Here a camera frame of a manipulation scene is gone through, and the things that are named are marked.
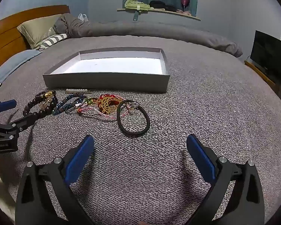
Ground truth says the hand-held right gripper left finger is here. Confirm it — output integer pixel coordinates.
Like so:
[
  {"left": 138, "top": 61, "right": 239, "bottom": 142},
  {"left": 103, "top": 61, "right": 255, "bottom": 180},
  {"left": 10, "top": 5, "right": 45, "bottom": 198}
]
[{"left": 15, "top": 135, "right": 95, "bottom": 225}]

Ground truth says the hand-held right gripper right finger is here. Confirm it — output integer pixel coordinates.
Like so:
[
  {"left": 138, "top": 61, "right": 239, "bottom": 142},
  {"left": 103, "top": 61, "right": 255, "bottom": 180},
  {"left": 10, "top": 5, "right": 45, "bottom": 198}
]
[{"left": 186, "top": 133, "right": 265, "bottom": 225}]

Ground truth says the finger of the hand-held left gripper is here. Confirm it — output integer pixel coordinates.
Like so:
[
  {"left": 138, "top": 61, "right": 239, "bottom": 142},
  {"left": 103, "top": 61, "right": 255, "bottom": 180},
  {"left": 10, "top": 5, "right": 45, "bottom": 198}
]
[
  {"left": 9, "top": 113, "right": 38, "bottom": 132},
  {"left": 0, "top": 99, "right": 17, "bottom": 116}
]

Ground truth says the dark wooden bead bracelet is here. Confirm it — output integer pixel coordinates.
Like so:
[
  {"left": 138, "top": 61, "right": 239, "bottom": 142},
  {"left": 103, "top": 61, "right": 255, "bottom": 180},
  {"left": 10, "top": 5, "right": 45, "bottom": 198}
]
[{"left": 23, "top": 91, "right": 58, "bottom": 122}]

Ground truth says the gold bead bracelet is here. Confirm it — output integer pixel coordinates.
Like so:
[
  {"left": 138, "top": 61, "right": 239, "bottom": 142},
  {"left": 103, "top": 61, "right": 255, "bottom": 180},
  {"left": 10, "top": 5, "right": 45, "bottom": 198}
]
[{"left": 41, "top": 91, "right": 58, "bottom": 108}]

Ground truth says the pink cord bracelet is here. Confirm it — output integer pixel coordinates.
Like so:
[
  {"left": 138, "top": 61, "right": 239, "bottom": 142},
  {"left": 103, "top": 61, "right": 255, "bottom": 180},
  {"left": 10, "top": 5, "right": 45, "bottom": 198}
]
[{"left": 76, "top": 98, "right": 122, "bottom": 121}]

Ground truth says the blue bead bracelet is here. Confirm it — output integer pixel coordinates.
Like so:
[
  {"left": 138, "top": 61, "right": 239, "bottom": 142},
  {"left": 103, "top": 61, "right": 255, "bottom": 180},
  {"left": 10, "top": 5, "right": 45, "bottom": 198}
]
[{"left": 53, "top": 94, "right": 87, "bottom": 116}]

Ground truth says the thick black cord bracelet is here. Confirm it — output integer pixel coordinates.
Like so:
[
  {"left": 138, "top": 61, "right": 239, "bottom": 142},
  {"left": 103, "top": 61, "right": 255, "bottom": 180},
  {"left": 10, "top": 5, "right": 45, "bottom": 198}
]
[{"left": 117, "top": 100, "right": 151, "bottom": 137}]

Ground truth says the red gold pendant ornament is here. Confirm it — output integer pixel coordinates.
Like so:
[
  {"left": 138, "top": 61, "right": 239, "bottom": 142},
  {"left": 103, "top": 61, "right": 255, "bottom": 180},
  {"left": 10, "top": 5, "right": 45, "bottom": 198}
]
[{"left": 95, "top": 97, "right": 123, "bottom": 114}]

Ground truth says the grey shallow cardboard box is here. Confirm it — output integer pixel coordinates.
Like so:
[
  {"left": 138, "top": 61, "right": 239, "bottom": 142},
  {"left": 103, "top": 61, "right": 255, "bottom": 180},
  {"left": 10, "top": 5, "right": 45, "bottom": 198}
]
[{"left": 42, "top": 47, "right": 170, "bottom": 93}]

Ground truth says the light blue bed sheet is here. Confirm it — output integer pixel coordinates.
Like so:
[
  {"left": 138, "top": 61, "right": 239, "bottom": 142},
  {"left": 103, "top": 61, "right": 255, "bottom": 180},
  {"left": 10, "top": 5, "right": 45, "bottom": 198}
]
[{"left": 0, "top": 49, "right": 43, "bottom": 85}]

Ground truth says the pearl hair clip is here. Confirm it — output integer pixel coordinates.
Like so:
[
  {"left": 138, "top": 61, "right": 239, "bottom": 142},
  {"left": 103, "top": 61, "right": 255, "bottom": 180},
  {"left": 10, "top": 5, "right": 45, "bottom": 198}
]
[{"left": 66, "top": 88, "right": 96, "bottom": 93}]

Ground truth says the wooden bed headboard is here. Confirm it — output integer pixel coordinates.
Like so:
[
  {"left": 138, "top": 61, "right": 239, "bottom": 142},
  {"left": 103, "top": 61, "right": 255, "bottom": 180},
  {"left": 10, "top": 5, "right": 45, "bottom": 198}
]
[{"left": 0, "top": 5, "right": 71, "bottom": 75}]

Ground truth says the olive green pillow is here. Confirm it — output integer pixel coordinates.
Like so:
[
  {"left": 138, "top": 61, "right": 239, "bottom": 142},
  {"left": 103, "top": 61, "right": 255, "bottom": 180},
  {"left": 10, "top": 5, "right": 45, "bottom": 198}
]
[{"left": 17, "top": 14, "right": 64, "bottom": 50}]

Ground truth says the grey white striped pillow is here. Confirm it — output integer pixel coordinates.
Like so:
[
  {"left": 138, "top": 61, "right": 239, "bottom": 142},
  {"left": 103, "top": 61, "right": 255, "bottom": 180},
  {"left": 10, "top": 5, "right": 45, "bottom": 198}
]
[{"left": 39, "top": 33, "right": 68, "bottom": 51}]

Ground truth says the wooden television stand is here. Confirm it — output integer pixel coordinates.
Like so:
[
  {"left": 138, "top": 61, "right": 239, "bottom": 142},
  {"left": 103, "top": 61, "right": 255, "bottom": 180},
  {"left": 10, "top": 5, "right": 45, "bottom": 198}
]
[{"left": 244, "top": 60, "right": 281, "bottom": 99}]

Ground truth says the black television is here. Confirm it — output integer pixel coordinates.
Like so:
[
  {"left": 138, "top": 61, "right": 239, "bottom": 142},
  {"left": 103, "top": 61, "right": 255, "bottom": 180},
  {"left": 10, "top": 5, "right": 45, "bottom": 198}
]
[{"left": 250, "top": 30, "right": 281, "bottom": 87}]

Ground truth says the wooden window sill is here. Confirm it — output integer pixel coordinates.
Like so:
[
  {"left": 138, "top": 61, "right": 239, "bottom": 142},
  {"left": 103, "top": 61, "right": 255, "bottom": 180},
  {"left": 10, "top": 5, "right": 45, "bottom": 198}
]
[{"left": 117, "top": 7, "right": 201, "bottom": 21}]

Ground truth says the grey duvet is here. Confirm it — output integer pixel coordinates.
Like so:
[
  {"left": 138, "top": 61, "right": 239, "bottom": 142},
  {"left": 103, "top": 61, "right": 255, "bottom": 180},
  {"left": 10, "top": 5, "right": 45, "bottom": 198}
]
[{"left": 53, "top": 13, "right": 243, "bottom": 58}]

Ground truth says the light green cloth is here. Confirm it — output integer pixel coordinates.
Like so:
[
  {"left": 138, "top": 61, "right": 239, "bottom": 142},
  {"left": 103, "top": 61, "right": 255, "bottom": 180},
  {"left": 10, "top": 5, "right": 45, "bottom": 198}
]
[{"left": 125, "top": 0, "right": 152, "bottom": 11}]

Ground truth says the black cloth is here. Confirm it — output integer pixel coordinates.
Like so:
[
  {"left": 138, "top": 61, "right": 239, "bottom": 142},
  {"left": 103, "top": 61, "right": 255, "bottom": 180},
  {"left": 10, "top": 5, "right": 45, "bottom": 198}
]
[{"left": 149, "top": 0, "right": 177, "bottom": 12}]

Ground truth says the blue hanging strap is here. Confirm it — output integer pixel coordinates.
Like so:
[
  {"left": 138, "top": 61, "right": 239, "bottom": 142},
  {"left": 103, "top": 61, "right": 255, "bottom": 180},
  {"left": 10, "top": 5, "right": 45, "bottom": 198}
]
[{"left": 133, "top": 5, "right": 141, "bottom": 21}]

